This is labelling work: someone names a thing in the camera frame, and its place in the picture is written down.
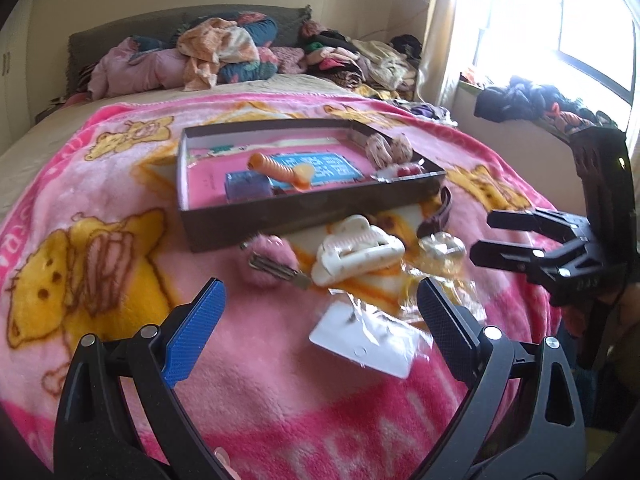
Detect yellow rings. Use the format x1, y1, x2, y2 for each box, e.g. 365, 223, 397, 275
326, 263, 490, 331

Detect stud earrings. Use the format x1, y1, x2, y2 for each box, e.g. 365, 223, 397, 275
309, 299, 433, 379

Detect pink pompom hair clip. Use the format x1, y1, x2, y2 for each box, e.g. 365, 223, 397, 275
239, 234, 311, 290

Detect brown leather hair clip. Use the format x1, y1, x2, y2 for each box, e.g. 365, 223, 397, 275
416, 186, 452, 238

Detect cream claw hair clip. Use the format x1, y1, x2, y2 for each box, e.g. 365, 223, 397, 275
310, 214, 405, 287

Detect blue small gift box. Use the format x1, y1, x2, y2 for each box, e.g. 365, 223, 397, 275
224, 170, 273, 203

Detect red ball earrings card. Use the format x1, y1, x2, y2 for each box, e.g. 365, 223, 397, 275
371, 162, 424, 182

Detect orange spiral hair clip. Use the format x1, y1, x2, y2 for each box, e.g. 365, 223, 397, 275
247, 153, 314, 191

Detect dotted lace bow scrunchie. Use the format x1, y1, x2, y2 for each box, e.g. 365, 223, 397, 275
364, 133, 413, 169

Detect pink cartoon fleece blanket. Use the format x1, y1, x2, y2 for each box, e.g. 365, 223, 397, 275
1, 91, 549, 479

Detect orange patterned cloth on windowsill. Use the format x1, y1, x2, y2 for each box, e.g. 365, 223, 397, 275
544, 103, 617, 134

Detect dark shallow cardboard box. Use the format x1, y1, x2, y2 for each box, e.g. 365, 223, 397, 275
177, 118, 445, 252

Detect dark jacket on windowsill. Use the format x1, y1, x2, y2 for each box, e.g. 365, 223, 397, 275
474, 76, 580, 122

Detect pink and blue book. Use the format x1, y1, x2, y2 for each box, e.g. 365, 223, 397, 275
186, 136, 374, 209

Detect window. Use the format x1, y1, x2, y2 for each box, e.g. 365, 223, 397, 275
457, 0, 639, 129

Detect cream curtain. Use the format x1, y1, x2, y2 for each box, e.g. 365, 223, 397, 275
416, 0, 459, 108

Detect pile of clothes right side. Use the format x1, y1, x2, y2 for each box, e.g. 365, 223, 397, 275
298, 21, 422, 99

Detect cream built-in wardrobe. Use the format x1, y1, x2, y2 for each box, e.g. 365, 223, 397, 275
0, 0, 34, 153

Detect pile of bedding and clothes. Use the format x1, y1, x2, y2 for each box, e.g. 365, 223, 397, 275
86, 11, 306, 101

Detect dark green headboard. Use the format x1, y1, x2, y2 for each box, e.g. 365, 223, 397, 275
66, 4, 312, 96

